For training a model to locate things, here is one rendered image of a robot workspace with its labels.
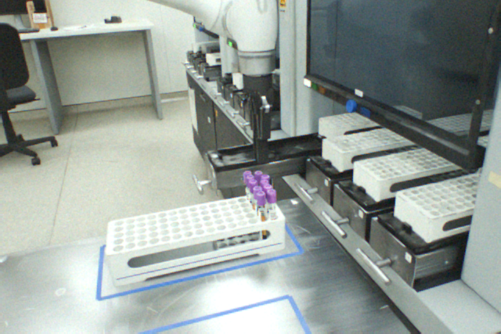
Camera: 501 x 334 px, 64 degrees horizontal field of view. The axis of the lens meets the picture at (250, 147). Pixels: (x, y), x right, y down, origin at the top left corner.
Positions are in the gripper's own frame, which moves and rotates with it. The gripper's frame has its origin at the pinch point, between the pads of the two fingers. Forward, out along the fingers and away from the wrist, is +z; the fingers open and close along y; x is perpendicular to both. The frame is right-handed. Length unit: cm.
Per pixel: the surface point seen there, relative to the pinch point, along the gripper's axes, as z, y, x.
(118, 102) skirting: 77, 355, 40
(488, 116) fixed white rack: -2, -10, -66
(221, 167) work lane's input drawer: 2.8, -1.1, 11.2
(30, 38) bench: -4, 286, 98
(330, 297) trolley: 3, -52, 8
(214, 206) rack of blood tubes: -3.0, -29.3, 19.5
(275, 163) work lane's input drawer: 4.3, -2.2, -3.4
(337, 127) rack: -1.8, 1.3, -23.6
